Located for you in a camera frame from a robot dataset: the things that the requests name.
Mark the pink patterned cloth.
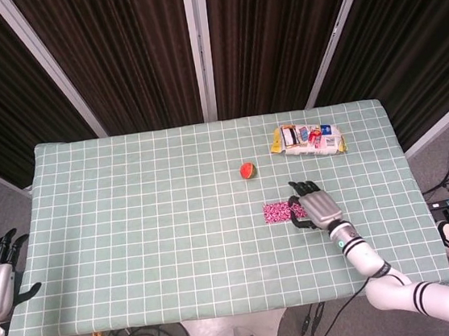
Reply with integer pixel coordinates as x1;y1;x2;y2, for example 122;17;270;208
261;198;307;226

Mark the green checked tablecloth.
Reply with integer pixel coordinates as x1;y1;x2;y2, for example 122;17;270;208
0;91;449;336

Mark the white partition post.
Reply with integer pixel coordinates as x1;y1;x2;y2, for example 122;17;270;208
292;0;386;110
182;0;220;124
0;0;109;148

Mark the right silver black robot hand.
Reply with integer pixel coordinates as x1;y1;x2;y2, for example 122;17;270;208
285;175;346;235

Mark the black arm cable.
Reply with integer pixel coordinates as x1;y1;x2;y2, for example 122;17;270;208
324;264;401;336

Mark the red green ball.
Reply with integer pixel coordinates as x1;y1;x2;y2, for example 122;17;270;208
239;161;260;181

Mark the white yellow snack bag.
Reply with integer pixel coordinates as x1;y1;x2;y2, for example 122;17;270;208
267;117;349;164

